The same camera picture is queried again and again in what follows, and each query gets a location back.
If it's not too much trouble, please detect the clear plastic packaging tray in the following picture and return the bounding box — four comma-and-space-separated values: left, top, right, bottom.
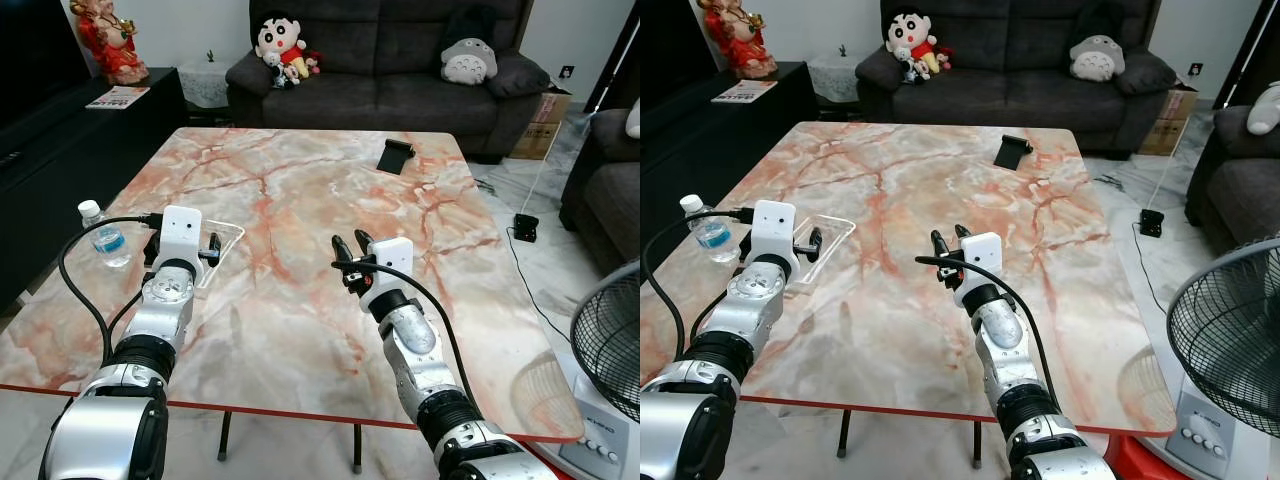
790, 213, 858, 292
195, 221, 247, 292

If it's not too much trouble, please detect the clear plastic water bottle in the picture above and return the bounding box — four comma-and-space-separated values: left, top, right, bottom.
77, 199, 134, 269
679, 193, 735, 265

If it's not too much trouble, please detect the pink marble pattern table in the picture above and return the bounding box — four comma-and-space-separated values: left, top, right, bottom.
0, 127, 587, 447
640, 120, 1180, 439

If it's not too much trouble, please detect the black phone stand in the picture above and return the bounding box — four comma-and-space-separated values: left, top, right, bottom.
376, 139, 416, 175
993, 134, 1035, 170

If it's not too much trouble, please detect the black TV cabinet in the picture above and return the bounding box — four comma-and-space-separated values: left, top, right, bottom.
0, 67, 187, 313
640, 61, 816, 271

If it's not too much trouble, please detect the dark grey sofa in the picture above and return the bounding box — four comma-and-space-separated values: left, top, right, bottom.
856, 0, 1181, 159
226, 0, 552, 163

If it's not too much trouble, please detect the white red magazine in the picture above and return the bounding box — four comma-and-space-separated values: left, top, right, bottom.
711, 80, 779, 104
85, 86, 152, 110

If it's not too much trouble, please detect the side table with lace cloth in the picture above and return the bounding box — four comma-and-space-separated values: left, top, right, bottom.
806, 53, 863, 104
177, 58, 234, 110

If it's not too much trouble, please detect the dark grey armchair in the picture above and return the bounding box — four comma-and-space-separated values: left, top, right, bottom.
559, 107, 641, 278
1184, 100, 1280, 256

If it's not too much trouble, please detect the cartoon boy plush doll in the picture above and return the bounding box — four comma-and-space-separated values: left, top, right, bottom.
885, 8, 943, 83
255, 12, 312, 89

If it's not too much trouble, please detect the grey Totoro plush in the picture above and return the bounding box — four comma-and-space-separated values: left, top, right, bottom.
1068, 34, 1128, 83
441, 38, 500, 87

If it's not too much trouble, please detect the red robed figurine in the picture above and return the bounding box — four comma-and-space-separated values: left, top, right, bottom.
68, 0, 150, 87
697, 0, 779, 80

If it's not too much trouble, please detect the brown cardboard box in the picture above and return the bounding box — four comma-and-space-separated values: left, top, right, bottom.
1138, 85, 1200, 157
509, 88, 572, 162

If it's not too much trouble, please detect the white standing fan black grille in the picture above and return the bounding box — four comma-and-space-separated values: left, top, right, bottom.
1165, 235, 1280, 480
558, 260, 641, 480

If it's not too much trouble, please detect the black television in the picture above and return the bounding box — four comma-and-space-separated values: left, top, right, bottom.
640, 0, 721, 126
0, 0, 93, 131

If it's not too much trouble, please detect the black leaning stand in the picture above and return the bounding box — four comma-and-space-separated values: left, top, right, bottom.
583, 0, 641, 116
1212, 0, 1280, 109

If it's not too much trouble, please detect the red plastic stool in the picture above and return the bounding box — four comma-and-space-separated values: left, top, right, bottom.
1115, 432, 1201, 480

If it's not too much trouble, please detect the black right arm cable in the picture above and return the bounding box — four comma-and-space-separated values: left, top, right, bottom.
915, 255, 1061, 406
332, 258, 479, 409

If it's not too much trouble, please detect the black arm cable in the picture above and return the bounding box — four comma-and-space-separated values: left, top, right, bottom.
59, 213, 163, 366
915, 255, 1061, 406
641, 207, 753, 361
332, 258, 479, 409

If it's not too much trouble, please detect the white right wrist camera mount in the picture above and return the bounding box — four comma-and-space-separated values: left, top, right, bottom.
370, 238, 415, 293
953, 232, 1004, 293

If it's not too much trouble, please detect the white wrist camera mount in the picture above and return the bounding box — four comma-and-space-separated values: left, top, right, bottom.
953, 232, 1004, 293
159, 205, 205, 267
370, 238, 415, 293
749, 201, 799, 263

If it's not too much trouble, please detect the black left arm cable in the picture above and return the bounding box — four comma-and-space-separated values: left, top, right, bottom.
59, 213, 163, 366
641, 207, 753, 361

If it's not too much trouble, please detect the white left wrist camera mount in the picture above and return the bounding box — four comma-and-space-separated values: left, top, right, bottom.
749, 201, 799, 263
159, 205, 205, 267

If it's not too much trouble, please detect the black floor cable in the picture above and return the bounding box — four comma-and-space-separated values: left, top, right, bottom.
503, 228, 573, 346
1132, 222, 1171, 316

